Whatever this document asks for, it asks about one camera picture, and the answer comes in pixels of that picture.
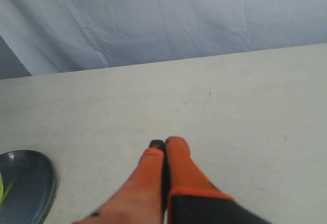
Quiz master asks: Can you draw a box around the orange right gripper fixed left finger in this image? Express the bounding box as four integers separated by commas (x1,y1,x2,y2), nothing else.
75,140,166,223

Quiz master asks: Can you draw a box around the black right gripper moving right finger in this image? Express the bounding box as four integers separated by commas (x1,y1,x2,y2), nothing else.
165,136,267,223

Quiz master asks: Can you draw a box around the thin yellow stick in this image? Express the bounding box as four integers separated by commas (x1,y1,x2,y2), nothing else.
0,173,14,205

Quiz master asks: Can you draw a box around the round stainless steel plate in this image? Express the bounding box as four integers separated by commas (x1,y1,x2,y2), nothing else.
1,150,57,223

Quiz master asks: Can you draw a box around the white backdrop cloth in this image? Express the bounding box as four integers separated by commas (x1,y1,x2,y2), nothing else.
1,0,326,75

